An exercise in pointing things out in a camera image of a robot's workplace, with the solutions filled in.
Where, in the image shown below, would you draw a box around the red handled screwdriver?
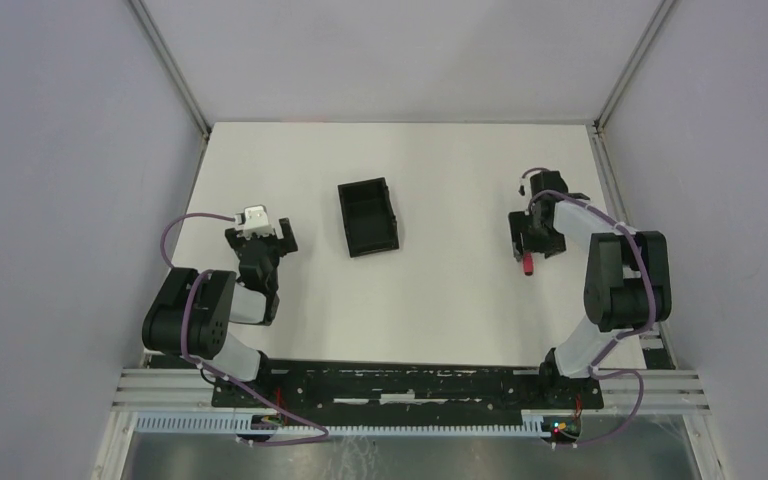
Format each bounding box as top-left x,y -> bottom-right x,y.
522,251 -> 535,276

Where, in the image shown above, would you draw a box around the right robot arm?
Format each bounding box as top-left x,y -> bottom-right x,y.
508,167 -> 672,397

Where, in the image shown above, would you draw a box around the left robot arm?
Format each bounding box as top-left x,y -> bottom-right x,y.
141,216 -> 298,382

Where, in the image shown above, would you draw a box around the black plastic bin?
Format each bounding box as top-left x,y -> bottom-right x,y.
337,177 -> 400,258

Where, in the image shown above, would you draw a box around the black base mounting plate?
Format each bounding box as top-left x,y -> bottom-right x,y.
210,359 -> 605,429

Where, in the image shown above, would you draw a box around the front aluminium extrusion rails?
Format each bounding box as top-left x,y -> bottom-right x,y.
112,369 -> 712,416

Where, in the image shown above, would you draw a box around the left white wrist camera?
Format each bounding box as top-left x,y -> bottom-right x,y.
234,205 -> 279,240

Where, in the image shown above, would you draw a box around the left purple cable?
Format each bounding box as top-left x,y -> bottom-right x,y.
161,211 -> 330,447

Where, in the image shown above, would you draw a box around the right aluminium frame rail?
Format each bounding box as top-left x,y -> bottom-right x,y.
585,0 -> 680,372

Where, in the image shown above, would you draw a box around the aluminium frame rail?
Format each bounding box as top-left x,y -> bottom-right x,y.
125,0 -> 212,141
585,0 -> 680,372

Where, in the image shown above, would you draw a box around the white slotted cable duct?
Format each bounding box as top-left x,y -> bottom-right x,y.
133,409 -> 561,439

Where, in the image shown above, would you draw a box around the left aluminium frame rail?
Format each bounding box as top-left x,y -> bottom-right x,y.
125,0 -> 212,141

